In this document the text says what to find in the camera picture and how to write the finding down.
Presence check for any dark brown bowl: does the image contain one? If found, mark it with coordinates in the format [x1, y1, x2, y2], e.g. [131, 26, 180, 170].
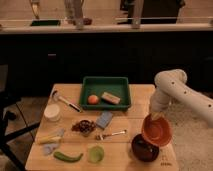
[131, 134, 159, 162]

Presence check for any orange bowl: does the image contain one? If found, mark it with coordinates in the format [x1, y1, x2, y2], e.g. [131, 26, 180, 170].
[141, 115, 172, 147]

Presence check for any blue sponge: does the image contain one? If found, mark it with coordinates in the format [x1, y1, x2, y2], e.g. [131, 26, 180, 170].
[96, 111, 113, 129]

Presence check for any black office chair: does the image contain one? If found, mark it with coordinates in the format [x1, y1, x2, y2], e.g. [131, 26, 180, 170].
[0, 64, 41, 171]

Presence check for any brown sponge block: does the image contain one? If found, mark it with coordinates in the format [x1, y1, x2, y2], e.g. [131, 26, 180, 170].
[101, 92, 120, 105]

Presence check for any yellow corn cob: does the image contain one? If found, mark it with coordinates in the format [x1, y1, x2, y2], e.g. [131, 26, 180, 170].
[36, 136, 61, 144]

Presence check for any green plastic tray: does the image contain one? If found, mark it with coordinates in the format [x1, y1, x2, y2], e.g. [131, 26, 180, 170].
[79, 76, 131, 111]

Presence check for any wooden table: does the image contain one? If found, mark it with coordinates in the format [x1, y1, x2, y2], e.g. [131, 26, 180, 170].
[26, 84, 179, 171]

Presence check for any orange fruit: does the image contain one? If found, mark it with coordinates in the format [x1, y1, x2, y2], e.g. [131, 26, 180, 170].
[88, 95, 100, 105]

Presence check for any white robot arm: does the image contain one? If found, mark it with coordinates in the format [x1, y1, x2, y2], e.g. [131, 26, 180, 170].
[149, 69, 213, 127]

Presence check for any light green small cup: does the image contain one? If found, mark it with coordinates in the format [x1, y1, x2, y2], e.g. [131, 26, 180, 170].
[88, 146, 104, 163]

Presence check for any green chili pepper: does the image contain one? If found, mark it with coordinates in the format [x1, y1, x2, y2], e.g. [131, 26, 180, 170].
[53, 151, 83, 163]

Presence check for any white round container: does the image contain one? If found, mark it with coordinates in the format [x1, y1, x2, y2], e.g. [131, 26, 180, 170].
[44, 104, 60, 122]

